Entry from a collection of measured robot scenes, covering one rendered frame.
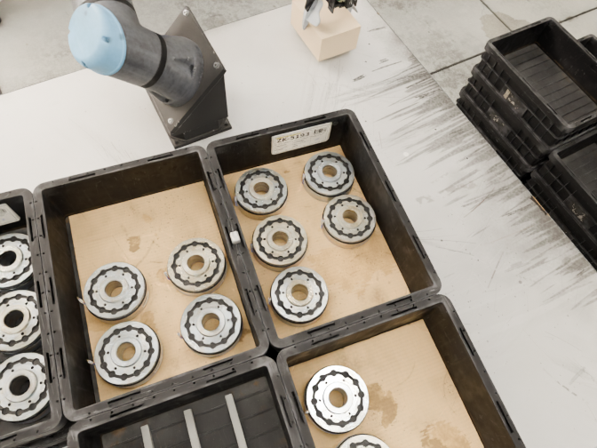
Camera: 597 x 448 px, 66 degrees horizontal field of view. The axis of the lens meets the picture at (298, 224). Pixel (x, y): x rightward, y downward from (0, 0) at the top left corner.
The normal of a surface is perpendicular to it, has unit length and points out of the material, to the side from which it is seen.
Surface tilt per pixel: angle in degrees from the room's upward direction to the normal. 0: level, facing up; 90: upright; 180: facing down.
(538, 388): 0
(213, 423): 0
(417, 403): 0
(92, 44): 45
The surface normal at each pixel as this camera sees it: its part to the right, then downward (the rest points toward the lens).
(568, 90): 0.07, -0.43
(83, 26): -0.51, 0.07
